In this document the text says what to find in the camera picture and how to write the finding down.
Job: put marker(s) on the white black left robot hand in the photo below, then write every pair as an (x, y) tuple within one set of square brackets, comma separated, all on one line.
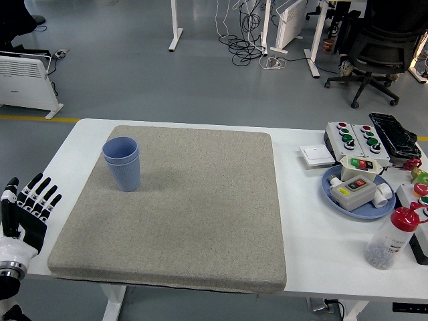
[(30, 230)]

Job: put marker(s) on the blue ribbed plastic cup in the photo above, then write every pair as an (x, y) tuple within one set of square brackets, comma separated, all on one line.
[(120, 147), (123, 177)]

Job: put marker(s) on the red paper cup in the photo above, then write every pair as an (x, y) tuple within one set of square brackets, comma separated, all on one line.
[(328, 45)]

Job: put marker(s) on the white table leg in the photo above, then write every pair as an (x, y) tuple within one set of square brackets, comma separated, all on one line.
[(113, 301), (356, 309)]

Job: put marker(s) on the white panel heater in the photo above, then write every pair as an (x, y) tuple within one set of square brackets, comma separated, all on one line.
[(291, 23), (23, 83)]

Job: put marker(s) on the grey-brown table mat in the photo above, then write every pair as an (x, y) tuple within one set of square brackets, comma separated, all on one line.
[(200, 200)]

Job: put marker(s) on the white desk leg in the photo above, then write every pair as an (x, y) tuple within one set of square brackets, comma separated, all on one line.
[(265, 26), (316, 43), (175, 30)]

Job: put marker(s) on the white plug fitting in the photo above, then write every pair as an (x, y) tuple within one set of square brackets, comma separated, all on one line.
[(333, 180)]

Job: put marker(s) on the grey four-button control box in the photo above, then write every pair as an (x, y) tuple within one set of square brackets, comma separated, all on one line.
[(344, 140), (371, 143)]

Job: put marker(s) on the blue round plate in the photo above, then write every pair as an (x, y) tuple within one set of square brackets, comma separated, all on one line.
[(368, 210)]

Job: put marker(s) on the white pipe fitting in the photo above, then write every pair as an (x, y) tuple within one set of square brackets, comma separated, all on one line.
[(382, 195)]

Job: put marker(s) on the seated person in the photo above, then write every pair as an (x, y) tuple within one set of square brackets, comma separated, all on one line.
[(346, 68)]

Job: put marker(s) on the clear bottle red cap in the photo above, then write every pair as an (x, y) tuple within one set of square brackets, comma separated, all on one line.
[(388, 244)]

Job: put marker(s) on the black plastic tray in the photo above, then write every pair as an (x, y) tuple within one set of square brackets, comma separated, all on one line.
[(394, 133)]

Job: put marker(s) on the black table control panel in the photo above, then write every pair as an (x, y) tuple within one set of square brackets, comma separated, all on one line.
[(409, 307)]

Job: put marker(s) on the white box red mushroom button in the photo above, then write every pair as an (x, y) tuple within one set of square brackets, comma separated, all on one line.
[(419, 197)]

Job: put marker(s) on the green round part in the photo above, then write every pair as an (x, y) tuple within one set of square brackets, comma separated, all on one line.
[(423, 177)]

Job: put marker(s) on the black mesh office chair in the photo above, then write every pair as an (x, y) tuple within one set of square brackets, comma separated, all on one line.
[(384, 43)]

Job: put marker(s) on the white wall switch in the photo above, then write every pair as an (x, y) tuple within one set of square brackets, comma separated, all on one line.
[(316, 154)]

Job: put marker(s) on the grey red-black switch box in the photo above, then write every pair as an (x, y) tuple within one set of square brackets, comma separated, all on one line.
[(352, 194)]

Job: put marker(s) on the white green-red switch box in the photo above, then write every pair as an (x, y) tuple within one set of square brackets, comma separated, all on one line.
[(361, 165)]

